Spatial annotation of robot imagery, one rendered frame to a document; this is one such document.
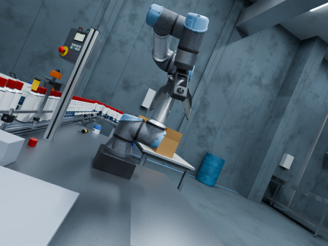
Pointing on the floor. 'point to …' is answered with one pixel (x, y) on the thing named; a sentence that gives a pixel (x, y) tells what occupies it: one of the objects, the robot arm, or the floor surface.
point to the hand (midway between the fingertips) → (168, 116)
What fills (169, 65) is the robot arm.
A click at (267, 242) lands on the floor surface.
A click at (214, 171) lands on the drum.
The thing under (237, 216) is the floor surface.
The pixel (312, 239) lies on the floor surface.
